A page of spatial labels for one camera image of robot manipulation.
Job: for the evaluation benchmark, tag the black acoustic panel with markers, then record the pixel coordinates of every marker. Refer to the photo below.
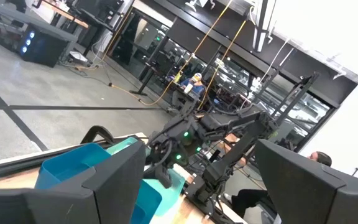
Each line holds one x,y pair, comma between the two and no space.
101,11

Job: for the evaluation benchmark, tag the seated person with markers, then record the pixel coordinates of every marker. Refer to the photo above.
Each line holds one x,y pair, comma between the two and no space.
247,199

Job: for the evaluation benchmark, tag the black metal frame stand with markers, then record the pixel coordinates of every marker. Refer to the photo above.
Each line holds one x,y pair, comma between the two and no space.
297,96

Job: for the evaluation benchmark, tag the black T-foot stand pole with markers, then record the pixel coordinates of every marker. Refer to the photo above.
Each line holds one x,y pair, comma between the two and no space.
146,82

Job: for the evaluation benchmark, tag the person in distance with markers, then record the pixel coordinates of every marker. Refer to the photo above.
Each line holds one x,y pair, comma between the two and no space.
194,87

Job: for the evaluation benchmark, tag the black curved bracket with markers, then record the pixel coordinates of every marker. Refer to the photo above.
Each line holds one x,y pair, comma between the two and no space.
96,130

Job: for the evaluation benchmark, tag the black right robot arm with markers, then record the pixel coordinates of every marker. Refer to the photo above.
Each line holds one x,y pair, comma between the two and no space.
238,149

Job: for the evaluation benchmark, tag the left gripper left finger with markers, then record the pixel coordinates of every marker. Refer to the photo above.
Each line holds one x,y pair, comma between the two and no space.
110,186

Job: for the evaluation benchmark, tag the grey metal bench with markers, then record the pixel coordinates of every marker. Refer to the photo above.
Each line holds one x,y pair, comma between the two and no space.
26,18

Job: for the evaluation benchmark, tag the wooden side table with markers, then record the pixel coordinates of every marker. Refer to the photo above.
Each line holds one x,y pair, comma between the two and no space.
233,138

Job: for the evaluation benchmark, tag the blue plastic bin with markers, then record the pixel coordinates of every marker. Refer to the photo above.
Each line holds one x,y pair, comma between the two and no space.
70,165

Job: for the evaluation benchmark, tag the black computer tower blue lights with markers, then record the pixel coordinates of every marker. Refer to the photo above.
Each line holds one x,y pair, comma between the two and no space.
45,48

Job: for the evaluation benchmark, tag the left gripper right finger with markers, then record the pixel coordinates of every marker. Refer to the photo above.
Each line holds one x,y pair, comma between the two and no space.
306,193

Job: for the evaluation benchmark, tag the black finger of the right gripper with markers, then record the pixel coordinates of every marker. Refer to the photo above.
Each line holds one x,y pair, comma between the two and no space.
164,179

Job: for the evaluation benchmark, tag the long wooden workbench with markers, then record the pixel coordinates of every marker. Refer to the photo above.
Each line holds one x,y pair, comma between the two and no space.
67,14

